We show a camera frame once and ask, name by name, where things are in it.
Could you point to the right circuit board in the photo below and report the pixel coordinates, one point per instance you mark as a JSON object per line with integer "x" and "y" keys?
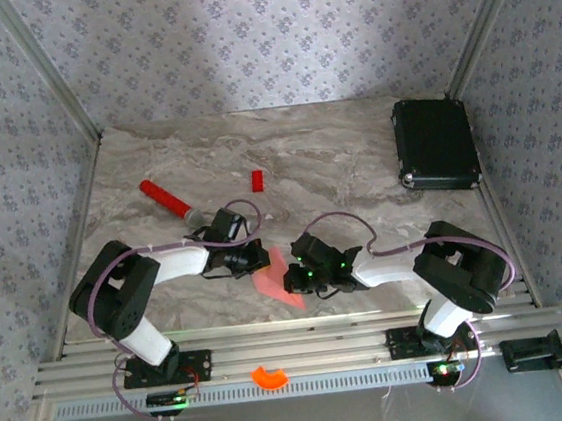
{"x": 446, "y": 369}

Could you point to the black clamp bracket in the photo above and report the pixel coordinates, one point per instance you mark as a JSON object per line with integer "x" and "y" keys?
{"x": 532, "y": 352}

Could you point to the left circuit board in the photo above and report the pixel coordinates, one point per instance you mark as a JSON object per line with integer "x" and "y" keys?
{"x": 170, "y": 398}

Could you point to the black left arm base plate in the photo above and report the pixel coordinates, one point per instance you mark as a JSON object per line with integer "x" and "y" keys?
{"x": 197, "y": 365}

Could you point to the small red block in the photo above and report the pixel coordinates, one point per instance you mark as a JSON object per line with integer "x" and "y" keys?
{"x": 257, "y": 181}

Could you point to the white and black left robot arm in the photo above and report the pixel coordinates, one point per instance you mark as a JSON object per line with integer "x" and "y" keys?
{"x": 181, "y": 263}

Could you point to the orange curved plastic piece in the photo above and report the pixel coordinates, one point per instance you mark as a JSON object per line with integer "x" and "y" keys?
{"x": 268, "y": 380}

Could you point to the pink paper sheet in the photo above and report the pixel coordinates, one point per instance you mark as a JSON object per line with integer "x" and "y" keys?
{"x": 276, "y": 281}

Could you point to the black hard case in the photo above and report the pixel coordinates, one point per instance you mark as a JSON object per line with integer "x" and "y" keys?
{"x": 435, "y": 144}

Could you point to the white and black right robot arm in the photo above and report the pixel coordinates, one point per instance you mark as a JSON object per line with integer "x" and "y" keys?
{"x": 387, "y": 267}

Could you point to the aluminium corner post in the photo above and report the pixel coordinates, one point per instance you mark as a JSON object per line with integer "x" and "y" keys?
{"x": 487, "y": 23}
{"x": 45, "y": 69}

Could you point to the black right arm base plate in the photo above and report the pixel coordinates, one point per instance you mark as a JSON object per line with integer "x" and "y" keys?
{"x": 403, "y": 343}

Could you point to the circuit board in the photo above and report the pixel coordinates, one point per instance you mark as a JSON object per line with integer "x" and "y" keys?
{"x": 170, "y": 398}
{"x": 446, "y": 369}

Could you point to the aluminium side rail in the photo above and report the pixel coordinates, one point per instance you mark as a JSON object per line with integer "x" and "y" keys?
{"x": 79, "y": 231}
{"x": 504, "y": 207}

